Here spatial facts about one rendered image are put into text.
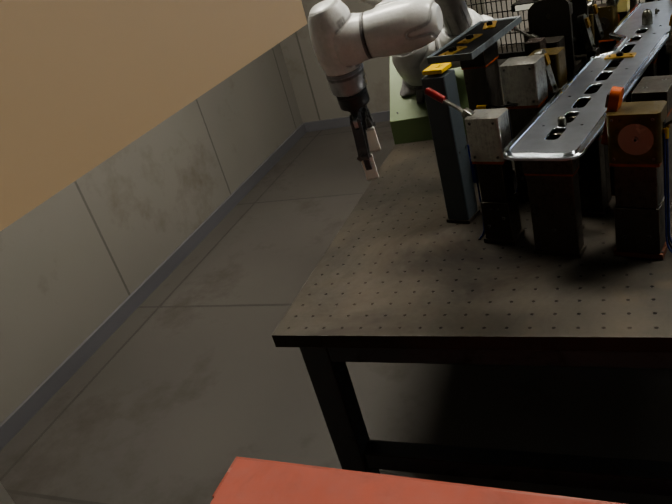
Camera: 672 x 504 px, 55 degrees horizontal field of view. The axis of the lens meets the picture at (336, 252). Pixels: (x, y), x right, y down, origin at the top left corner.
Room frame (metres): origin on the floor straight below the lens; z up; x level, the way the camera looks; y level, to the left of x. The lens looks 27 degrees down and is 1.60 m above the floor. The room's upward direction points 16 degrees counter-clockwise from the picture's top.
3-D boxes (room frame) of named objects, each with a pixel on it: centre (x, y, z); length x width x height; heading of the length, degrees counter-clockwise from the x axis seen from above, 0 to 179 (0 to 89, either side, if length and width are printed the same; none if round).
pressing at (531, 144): (1.85, -0.97, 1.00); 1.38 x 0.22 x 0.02; 137
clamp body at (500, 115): (1.55, -0.45, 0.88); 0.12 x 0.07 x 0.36; 47
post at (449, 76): (1.73, -0.40, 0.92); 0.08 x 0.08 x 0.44; 47
